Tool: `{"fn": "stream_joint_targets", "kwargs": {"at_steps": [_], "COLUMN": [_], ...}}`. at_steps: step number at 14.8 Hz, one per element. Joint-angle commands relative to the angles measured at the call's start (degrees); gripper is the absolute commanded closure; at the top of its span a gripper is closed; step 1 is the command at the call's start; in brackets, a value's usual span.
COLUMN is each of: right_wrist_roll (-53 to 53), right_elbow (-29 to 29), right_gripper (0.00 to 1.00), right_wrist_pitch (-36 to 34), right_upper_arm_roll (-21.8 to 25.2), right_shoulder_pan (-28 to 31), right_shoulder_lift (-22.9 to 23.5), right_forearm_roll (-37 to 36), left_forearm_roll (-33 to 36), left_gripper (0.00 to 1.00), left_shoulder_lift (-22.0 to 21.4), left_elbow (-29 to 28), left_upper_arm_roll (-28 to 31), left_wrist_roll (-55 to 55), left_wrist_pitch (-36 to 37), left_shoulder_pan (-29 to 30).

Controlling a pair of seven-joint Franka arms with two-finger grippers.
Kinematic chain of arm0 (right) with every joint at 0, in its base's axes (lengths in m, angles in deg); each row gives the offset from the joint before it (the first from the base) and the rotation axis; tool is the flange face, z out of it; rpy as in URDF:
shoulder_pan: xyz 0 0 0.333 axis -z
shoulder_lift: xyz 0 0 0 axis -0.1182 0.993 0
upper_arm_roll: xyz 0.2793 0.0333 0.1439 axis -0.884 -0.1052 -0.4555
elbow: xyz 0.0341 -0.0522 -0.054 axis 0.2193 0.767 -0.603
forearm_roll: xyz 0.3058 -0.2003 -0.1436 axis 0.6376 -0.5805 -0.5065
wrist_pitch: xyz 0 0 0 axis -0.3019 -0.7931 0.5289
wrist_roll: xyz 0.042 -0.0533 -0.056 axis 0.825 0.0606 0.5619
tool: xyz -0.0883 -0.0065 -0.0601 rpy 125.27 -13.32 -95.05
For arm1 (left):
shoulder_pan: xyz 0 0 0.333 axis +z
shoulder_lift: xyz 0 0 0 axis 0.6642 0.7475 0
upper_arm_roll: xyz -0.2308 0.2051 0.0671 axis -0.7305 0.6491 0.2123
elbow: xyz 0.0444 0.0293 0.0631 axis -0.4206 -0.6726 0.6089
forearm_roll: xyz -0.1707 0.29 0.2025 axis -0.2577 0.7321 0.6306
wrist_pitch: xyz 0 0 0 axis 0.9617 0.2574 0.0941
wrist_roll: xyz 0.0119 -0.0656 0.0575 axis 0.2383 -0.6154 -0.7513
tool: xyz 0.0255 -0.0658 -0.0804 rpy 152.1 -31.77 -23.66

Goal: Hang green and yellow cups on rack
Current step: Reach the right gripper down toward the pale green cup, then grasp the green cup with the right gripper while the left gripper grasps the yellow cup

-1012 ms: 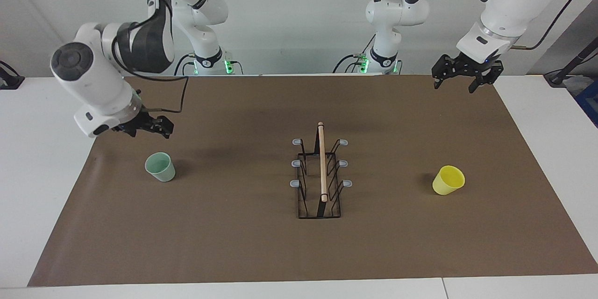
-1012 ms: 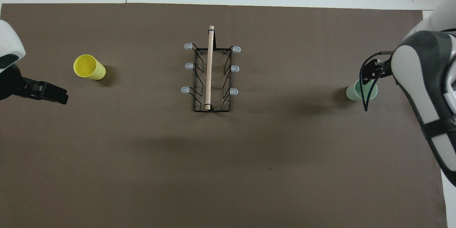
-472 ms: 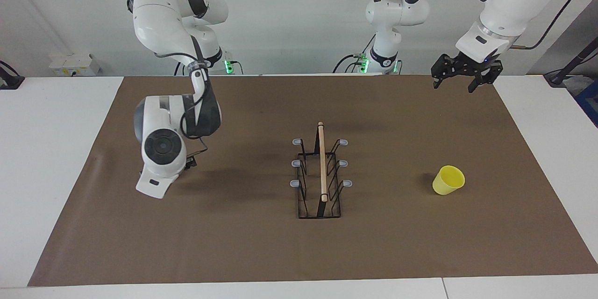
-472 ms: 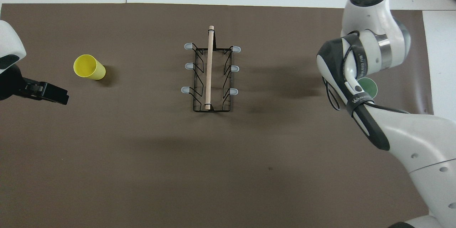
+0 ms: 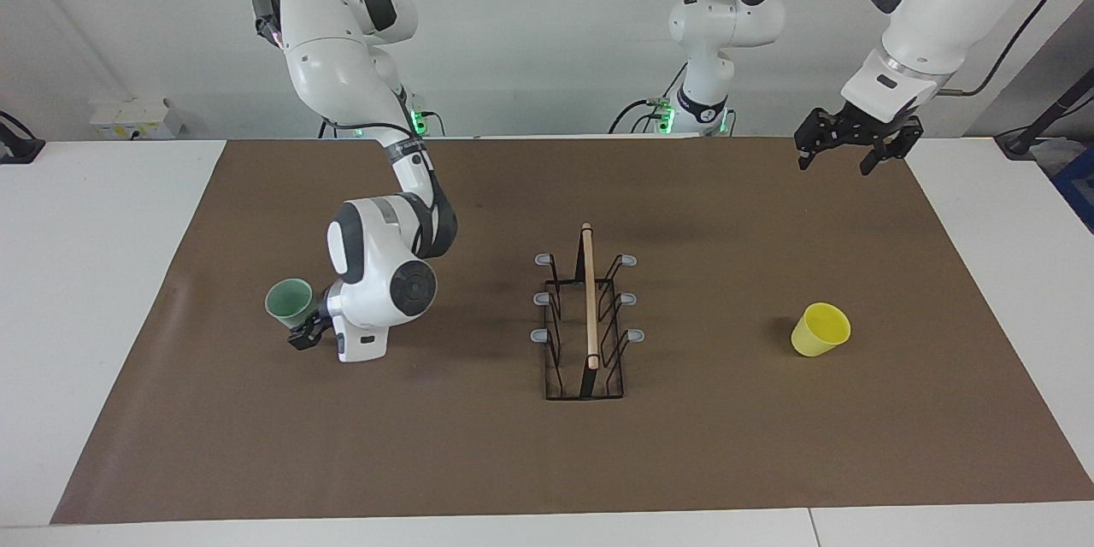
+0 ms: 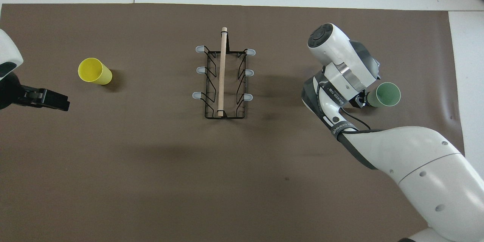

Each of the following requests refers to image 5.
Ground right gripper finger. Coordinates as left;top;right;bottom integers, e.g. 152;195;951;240
288;316;332;351

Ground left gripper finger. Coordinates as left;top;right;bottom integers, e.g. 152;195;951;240
795;111;834;170
860;120;924;176

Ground green plastic cup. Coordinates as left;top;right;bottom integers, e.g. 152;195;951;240
265;278;314;330

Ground yellow plastic cup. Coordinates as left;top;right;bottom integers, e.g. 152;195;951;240
791;302;852;357

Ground brown table mat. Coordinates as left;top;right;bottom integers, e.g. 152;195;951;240
50;137;1094;525

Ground black stand pole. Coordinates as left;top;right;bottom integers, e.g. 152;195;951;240
996;68;1094;159

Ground blue box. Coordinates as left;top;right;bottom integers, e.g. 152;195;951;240
1050;145;1094;232

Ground white power strip box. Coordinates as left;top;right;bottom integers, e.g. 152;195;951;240
90;97;185;140

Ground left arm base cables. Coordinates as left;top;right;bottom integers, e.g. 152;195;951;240
609;64;738;136

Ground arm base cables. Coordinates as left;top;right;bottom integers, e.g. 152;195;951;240
609;64;738;136
318;98;447;139

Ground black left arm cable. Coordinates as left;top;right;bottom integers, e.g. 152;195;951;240
944;0;1054;97

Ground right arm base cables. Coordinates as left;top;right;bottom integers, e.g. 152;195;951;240
318;98;447;139

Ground black wire cup rack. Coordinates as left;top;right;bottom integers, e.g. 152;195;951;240
532;222;646;401

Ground black clamp mount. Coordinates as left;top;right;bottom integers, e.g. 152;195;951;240
0;111;45;165

